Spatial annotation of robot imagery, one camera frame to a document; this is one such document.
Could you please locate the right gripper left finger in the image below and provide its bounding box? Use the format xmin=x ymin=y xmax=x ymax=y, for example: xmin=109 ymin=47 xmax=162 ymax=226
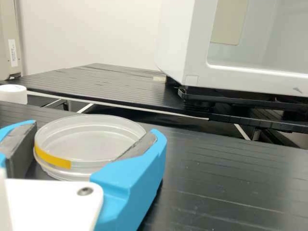
xmin=0 ymin=120 xmax=38 ymax=179

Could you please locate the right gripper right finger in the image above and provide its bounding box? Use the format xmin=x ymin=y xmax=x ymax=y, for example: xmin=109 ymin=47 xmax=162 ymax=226
xmin=88 ymin=128 xmax=168 ymax=231

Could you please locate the petri dish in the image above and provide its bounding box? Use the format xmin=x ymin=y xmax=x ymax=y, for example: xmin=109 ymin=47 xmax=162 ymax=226
xmin=33 ymin=114 xmax=148 ymax=182

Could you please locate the white incubator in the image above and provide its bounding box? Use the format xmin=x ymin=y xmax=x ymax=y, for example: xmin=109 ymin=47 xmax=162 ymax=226
xmin=153 ymin=0 xmax=308 ymax=98

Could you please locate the white-capped bottle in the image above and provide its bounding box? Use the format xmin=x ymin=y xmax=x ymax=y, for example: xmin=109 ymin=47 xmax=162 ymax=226
xmin=0 ymin=84 xmax=28 ymax=105

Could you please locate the black platform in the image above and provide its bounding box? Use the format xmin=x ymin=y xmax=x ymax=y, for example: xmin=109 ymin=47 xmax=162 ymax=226
xmin=0 ymin=63 xmax=214 ymax=119
xmin=0 ymin=100 xmax=308 ymax=231

